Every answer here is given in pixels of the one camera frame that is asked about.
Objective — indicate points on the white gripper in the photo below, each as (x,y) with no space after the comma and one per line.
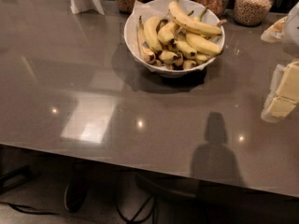
(292,28)

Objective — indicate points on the long top yellow banana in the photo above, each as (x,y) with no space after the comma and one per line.
(190,24)

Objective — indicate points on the right yellow banana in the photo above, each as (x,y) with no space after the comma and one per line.
(202,45)

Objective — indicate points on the middle yellow banana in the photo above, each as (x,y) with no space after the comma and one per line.
(187,51)

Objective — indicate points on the small front yellow banana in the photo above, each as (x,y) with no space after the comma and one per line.
(189,64)

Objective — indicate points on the small yellow banana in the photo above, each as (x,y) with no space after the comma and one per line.
(189,64)
(167,56)

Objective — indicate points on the small lower yellow banana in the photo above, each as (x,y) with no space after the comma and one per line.
(167,56)

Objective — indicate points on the centre short yellow banana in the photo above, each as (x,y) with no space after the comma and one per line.
(166,34)

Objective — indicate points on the far left thin banana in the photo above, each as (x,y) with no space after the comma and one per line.
(147,55)

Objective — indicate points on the white paper bowl liner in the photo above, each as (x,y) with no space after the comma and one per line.
(152,8)

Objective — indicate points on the left curved yellow banana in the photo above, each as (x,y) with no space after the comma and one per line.
(151,34)

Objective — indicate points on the glass jar of chickpeas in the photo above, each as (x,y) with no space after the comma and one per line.
(251,12)

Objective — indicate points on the dark table leg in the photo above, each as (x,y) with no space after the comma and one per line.
(77,189)

